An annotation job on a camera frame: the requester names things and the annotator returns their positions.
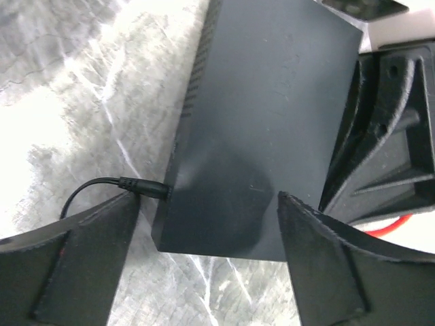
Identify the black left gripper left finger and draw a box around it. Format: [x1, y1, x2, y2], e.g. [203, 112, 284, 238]
[1, 193, 139, 325]

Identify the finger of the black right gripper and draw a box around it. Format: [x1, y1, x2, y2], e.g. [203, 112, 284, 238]
[322, 51, 384, 204]
[319, 43, 434, 224]

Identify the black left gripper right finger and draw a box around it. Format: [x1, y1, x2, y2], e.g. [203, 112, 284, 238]
[277, 192, 434, 325]

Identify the red ethernet cable bottom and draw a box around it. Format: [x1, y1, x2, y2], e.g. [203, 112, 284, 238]
[366, 215, 414, 238]

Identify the black Mercury network switch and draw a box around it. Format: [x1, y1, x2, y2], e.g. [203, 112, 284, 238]
[152, 1, 362, 261]

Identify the black power cable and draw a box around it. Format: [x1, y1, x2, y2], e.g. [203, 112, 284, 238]
[59, 176, 171, 221]

